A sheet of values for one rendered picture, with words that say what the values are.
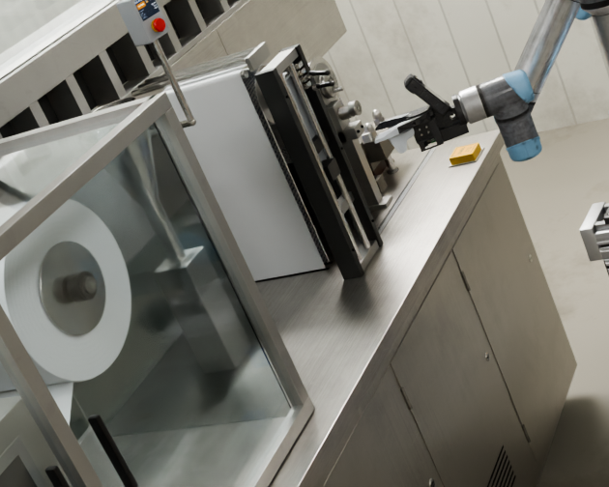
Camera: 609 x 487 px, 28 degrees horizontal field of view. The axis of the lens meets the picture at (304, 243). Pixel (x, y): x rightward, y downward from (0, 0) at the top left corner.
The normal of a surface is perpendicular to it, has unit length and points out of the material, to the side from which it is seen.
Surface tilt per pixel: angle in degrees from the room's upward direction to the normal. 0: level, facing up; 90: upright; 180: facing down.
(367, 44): 90
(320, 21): 90
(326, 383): 0
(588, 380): 0
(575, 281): 0
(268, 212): 90
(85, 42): 90
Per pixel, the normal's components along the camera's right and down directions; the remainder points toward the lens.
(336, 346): -0.38, -0.85
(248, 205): -0.36, 0.50
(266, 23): 0.85, -0.17
